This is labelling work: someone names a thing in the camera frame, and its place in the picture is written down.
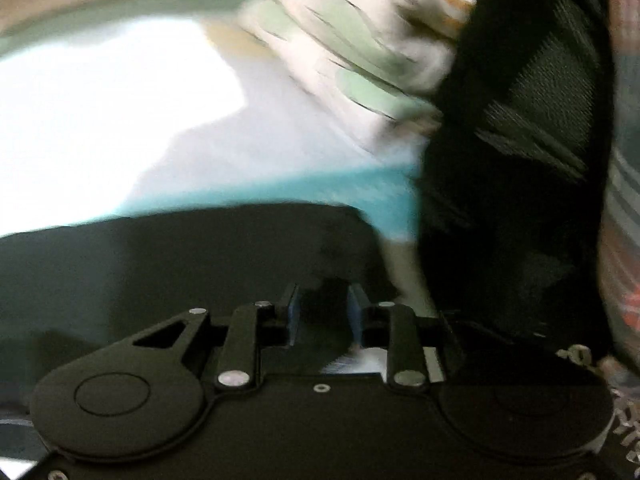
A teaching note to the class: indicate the striped patterned cloth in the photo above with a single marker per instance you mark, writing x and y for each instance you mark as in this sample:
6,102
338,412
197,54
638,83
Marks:
622,240

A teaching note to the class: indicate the black pants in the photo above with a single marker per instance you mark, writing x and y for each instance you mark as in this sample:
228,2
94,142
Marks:
515,170

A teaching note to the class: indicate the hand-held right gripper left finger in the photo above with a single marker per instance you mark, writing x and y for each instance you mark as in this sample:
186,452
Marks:
291,312

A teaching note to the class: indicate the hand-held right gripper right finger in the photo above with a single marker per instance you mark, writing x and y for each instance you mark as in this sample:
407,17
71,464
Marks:
356,316

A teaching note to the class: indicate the white green patterned cloth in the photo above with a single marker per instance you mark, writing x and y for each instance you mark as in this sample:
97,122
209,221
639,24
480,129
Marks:
360,35

